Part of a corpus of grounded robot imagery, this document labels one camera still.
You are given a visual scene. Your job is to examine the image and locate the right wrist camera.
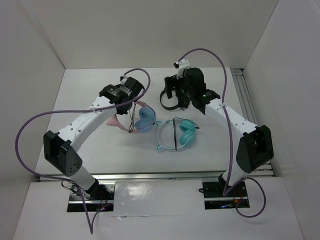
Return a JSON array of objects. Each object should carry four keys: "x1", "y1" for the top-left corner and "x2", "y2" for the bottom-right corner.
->
[{"x1": 173, "y1": 58, "x2": 190, "y2": 79}]

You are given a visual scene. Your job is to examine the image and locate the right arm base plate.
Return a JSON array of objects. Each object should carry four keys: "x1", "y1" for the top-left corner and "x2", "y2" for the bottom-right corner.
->
[{"x1": 198, "y1": 182, "x2": 250, "y2": 210}]

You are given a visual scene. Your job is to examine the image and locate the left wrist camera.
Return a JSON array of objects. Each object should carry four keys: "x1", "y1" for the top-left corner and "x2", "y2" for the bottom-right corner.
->
[{"x1": 120, "y1": 75, "x2": 129, "y2": 88}]

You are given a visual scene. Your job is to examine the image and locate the aluminium table edge rail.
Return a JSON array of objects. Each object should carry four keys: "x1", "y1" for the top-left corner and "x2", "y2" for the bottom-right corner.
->
[{"x1": 39, "y1": 164, "x2": 275, "y2": 182}]

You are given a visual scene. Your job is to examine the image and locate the white teal cat-ear headphones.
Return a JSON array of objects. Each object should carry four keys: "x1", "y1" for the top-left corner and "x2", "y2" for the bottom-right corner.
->
[{"x1": 155, "y1": 117, "x2": 200, "y2": 152}]

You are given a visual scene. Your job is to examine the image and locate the purple cable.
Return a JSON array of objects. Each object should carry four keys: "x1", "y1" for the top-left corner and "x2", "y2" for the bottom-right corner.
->
[
  {"x1": 14, "y1": 68, "x2": 151, "y2": 235},
  {"x1": 174, "y1": 47, "x2": 266, "y2": 219}
]

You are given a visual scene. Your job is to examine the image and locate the black headphones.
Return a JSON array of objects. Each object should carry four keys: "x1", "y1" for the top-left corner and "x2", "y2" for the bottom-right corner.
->
[{"x1": 159, "y1": 90, "x2": 191, "y2": 111}]

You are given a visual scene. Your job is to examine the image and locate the aluminium side rail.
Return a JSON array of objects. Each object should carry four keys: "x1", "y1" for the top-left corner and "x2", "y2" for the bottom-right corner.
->
[{"x1": 231, "y1": 68, "x2": 272, "y2": 171}]

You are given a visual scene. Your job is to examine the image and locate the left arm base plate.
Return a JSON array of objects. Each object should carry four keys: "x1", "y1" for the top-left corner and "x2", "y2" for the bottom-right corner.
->
[{"x1": 65, "y1": 182, "x2": 116, "y2": 213}]

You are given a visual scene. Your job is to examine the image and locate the black headphone audio cable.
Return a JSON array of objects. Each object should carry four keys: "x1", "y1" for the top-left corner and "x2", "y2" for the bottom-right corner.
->
[{"x1": 127, "y1": 101, "x2": 156, "y2": 133}]

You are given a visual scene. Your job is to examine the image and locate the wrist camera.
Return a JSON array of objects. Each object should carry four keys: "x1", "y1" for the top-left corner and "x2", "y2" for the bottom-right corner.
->
[
  {"x1": 120, "y1": 75, "x2": 129, "y2": 88},
  {"x1": 173, "y1": 58, "x2": 190, "y2": 79}
]

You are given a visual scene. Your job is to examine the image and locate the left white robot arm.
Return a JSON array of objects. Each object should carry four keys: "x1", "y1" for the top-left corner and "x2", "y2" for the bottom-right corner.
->
[{"x1": 43, "y1": 77, "x2": 145, "y2": 200}]

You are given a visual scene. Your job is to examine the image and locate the pink blue cat-ear headphones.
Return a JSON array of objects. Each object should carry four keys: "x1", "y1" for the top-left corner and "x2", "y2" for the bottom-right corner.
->
[{"x1": 106, "y1": 100, "x2": 156, "y2": 134}]

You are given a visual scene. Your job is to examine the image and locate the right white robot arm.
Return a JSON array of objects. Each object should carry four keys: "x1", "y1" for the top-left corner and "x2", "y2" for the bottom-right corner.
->
[{"x1": 163, "y1": 67, "x2": 274, "y2": 196}]

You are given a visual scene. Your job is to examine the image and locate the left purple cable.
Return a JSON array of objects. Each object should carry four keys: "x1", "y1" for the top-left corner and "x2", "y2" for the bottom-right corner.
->
[{"x1": 14, "y1": 68, "x2": 151, "y2": 235}]

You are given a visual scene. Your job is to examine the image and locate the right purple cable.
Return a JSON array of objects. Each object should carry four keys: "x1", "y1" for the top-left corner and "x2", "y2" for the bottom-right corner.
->
[{"x1": 174, "y1": 47, "x2": 266, "y2": 219}]

